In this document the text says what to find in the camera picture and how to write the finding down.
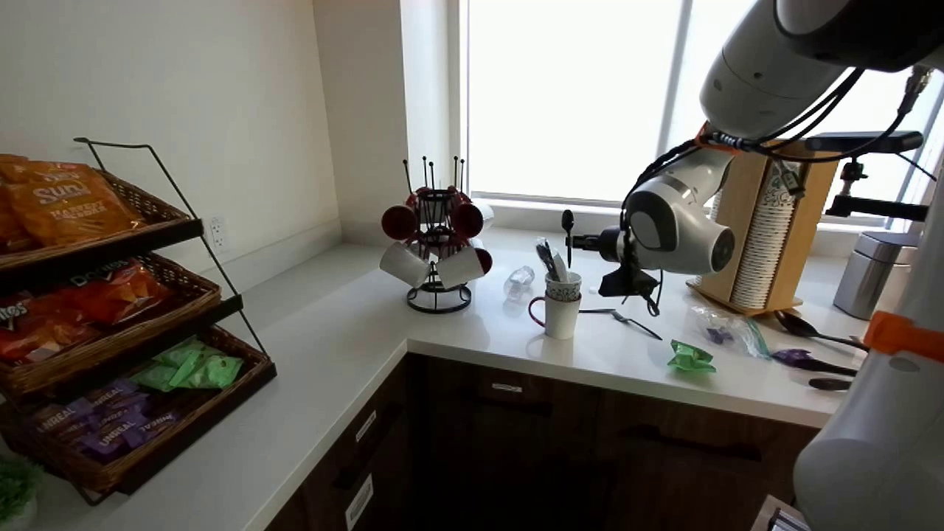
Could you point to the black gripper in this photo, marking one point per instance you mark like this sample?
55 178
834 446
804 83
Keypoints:
610 243

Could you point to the black spoon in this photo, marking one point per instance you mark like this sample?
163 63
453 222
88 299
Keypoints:
567 222

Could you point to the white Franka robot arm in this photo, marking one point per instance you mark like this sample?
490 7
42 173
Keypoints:
886 443

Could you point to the white utensil in cup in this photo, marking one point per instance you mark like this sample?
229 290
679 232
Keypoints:
558 266

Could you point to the black utensil in cup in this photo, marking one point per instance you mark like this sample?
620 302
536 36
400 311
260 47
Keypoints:
545 259

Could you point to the patterned white inner cup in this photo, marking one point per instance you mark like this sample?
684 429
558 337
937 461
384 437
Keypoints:
564 289

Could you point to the dark plastic spoon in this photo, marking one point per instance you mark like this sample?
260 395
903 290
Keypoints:
799 325

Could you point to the purple plastic spoon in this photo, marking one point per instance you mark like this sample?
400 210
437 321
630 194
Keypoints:
796 358

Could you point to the bright window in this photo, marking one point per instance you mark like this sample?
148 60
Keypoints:
561 100

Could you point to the green crumpled packet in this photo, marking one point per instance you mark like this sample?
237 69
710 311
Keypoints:
691 358

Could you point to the small purple packet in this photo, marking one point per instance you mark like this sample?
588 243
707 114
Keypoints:
719 336

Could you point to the white roll in dispenser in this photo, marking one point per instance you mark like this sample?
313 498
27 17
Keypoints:
771 240

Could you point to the teal stick packet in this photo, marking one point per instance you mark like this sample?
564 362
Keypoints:
757 342

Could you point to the dark wooden cabinet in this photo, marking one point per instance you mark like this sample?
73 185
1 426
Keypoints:
511 454

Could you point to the wooden dispenser box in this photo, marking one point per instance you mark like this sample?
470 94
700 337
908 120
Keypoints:
816 238

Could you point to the small black utensil piece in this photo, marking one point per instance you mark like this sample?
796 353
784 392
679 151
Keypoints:
830 386

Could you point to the gray metal canister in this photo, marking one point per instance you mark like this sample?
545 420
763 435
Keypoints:
871 275

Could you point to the white cabinet label sticker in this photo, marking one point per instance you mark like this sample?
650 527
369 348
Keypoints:
359 504

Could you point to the green snack packets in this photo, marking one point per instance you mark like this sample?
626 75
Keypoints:
192 368

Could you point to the three tier basket rack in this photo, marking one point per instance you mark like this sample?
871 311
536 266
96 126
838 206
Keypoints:
119 343

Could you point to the red orange snack bag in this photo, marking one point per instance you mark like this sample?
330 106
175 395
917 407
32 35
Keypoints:
108 297

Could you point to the purple snack packets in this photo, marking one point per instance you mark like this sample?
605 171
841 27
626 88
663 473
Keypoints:
108 424

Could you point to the orange chip bag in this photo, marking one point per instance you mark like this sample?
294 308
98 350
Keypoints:
63 203

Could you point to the small green potted plant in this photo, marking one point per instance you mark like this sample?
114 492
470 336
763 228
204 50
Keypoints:
15 492

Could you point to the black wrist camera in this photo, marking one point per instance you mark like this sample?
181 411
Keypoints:
626 283

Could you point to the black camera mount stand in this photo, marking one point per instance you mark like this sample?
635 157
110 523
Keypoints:
865 142

